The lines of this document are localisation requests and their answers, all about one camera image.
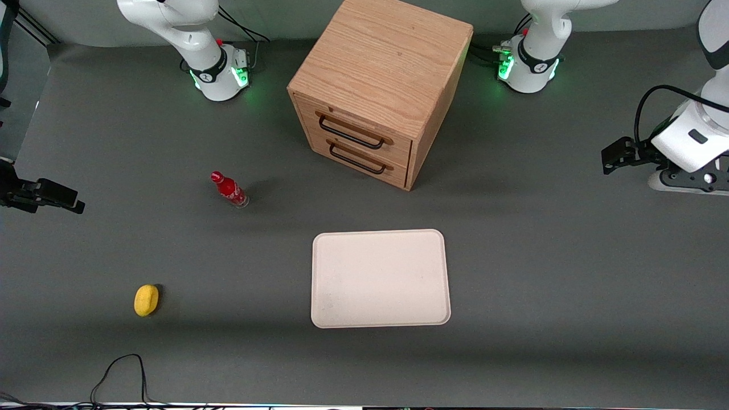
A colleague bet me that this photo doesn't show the white rectangular tray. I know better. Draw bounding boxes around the white rectangular tray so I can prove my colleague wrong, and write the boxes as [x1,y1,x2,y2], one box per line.
[310,228,452,330]

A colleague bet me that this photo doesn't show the yellow lemon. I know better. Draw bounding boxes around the yellow lemon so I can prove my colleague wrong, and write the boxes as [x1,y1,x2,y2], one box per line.
[134,284,160,318]

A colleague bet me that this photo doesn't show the red cola bottle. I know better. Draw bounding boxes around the red cola bottle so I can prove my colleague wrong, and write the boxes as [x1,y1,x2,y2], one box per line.
[210,170,250,209]

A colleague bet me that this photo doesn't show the black tripod stand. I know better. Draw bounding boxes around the black tripod stand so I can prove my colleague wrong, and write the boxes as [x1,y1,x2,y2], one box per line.
[0,0,61,112]

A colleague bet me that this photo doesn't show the wooden drawer front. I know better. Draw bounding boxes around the wooden drawer front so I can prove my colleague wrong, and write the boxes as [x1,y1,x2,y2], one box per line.
[308,126,411,190]
[296,94,413,167]

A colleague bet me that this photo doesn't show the wooden drawer cabinet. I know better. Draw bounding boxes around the wooden drawer cabinet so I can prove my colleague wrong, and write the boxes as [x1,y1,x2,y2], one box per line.
[287,0,474,192]

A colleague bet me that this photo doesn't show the left wrist camera mount plate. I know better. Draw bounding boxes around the left wrist camera mount plate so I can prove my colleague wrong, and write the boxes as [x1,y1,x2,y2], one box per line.
[648,165,729,198]

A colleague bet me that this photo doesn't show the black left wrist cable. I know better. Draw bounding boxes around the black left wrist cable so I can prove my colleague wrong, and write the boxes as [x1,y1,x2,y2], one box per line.
[633,85,729,144]

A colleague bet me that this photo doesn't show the black left arm base cable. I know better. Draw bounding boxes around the black left arm base cable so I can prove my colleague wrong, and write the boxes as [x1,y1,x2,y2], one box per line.
[469,16,533,64]

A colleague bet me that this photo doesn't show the black arm base cable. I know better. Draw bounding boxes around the black arm base cable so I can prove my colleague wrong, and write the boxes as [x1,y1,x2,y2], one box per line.
[469,16,533,64]
[218,7,272,72]

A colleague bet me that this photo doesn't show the black looped table cable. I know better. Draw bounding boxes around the black looped table cable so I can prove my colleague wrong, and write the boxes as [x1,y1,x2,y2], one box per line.
[90,354,171,408]

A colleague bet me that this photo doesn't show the black right arm base cable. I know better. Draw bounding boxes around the black right arm base cable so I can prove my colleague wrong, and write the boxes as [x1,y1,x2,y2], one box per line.
[218,7,272,72]

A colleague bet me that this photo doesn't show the black drawer handle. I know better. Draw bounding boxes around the black drawer handle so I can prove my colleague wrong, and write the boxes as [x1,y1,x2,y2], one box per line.
[316,112,394,150]
[327,139,394,175]

